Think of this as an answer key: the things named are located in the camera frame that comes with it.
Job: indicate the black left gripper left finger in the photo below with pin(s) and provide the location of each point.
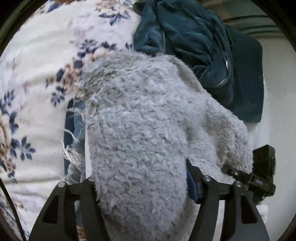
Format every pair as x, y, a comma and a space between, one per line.
57, 219

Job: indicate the grey fluffy fleece pants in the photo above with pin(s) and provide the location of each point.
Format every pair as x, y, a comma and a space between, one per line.
145, 117

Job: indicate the blue frayed denim jeans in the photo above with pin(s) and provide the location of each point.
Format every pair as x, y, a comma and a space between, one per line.
74, 143

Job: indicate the dark teal velvet garment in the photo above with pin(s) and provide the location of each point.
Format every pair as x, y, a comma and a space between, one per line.
227, 63

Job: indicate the floral plush bed blanket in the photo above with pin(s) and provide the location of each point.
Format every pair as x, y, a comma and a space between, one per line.
39, 67

